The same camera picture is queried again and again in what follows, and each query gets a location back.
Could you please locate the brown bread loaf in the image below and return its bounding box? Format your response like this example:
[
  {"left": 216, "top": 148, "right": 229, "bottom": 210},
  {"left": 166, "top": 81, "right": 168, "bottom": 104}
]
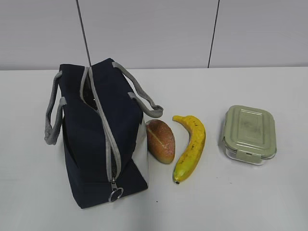
[{"left": 146, "top": 119, "right": 175, "bottom": 164}]

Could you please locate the navy blue lunch bag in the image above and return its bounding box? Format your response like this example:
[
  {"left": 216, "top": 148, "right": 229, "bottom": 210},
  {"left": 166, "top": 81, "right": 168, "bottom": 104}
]
[{"left": 44, "top": 58, "right": 163, "bottom": 209}]

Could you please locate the yellow banana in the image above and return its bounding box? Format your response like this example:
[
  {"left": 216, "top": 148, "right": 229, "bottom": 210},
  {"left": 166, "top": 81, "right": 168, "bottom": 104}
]
[{"left": 172, "top": 115, "right": 206, "bottom": 184}]

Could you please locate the metal zipper pull ring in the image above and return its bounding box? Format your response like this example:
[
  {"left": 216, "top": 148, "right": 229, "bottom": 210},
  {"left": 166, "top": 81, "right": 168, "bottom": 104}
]
[{"left": 108, "top": 181, "right": 124, "bottom": 202}]

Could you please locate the green lid glass container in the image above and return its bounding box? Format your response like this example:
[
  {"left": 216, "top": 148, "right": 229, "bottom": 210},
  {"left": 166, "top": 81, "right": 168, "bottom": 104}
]
[{"left": 221, "top": 105, "right": 277, "bottom": 166}]

